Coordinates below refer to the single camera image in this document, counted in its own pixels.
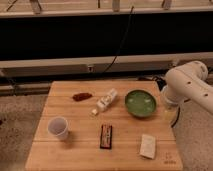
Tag dark red pepper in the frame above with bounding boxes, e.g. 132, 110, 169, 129
72, 93, 92, 102

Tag wooden board table top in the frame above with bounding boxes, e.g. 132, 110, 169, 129
25, 81, 183, 171

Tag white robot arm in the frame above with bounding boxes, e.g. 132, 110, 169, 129
161, 61, 213, 126

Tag black hanging cable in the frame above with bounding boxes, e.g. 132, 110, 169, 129
101, 5, 135, 74

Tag black cable on floor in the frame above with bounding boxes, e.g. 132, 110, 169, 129
170, 105, 182, 128

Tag metal rail frame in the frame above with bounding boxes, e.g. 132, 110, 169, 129
0, 52, 213, 77

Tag white paper packet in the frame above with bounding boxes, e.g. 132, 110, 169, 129
140, 134, 156, 159

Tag green bowl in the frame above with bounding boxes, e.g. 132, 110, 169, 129
125, 90, 157, 118

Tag white plastic bottle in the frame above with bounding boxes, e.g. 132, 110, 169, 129
91, 89, 118, 116

